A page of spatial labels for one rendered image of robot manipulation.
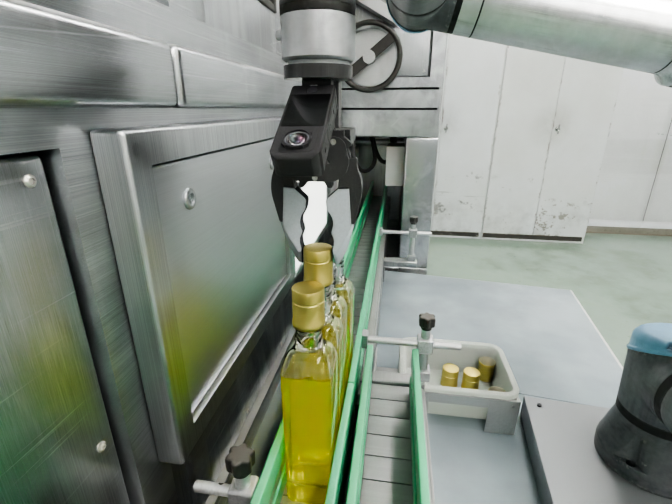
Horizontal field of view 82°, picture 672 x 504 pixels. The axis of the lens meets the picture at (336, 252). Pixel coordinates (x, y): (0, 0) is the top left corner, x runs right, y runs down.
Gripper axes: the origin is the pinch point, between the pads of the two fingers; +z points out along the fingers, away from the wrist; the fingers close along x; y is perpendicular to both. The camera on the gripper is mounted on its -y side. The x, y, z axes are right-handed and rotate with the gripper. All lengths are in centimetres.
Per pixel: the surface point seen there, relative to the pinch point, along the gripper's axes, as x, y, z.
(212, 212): 12.7, 0.6, -4.4
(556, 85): -156, 375, -35
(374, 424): -7.3, 5.5, 29.6
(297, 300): 0.8, -7.3, 2.2
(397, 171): -10, 111, 7
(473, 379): -27, 28, 37
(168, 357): 12.2, -12.8, 6.3
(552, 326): -56, 63, 43
